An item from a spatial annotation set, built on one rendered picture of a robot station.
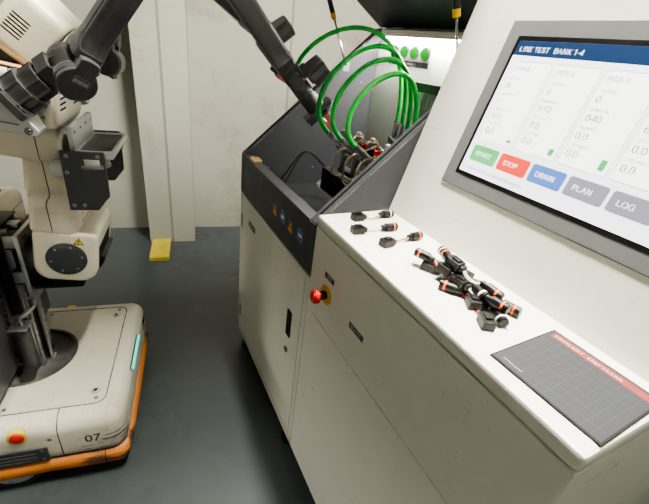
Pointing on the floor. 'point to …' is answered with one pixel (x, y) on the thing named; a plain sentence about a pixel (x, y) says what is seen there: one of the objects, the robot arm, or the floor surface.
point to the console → (378, 318)
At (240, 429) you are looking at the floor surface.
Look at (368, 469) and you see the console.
